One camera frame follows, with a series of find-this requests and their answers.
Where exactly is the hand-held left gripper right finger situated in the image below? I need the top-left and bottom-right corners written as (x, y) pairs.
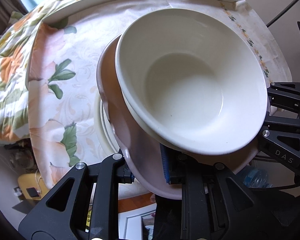
top-left (159, 144), bottom-right (273, 240)

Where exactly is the cream plate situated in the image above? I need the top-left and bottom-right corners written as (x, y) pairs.
top-left (94, 92), bottom-right (120, 155)

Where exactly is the brown curtain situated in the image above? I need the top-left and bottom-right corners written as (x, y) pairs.
top-left (0, 0), bottom-right (28, 35)

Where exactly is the orange floral blanket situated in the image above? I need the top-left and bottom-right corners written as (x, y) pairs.
top-left (0, 0), bottom-right (203, 148)

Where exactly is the thin black cable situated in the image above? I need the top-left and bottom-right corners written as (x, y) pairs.
top-left (265, 0), bottom-right (300, 28)

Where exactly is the clear plastic water bottle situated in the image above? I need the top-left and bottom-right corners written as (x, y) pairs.
top-left (244, 169), bottom-right (274, 188)

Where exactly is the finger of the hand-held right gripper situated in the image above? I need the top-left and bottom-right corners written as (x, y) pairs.
top-left (267, 82), bottom-right (300, 113)
top-left (264, 110), bottom-right (300, 135)

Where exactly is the yellow stool with phone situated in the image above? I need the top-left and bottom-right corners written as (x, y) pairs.
top-left (17, 174), bottom-right (44, 200)

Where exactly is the white ribbed bowl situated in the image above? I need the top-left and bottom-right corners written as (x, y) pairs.
top-left (115, 8), bottom-right (268, 155)

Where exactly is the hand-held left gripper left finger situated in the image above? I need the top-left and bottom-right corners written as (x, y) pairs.
top-left (17, 154), bottom-right (135, 240)

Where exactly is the cream patterned tablecloth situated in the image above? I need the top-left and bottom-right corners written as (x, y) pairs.
top-left (27, 0), bottom-right (283, 190)

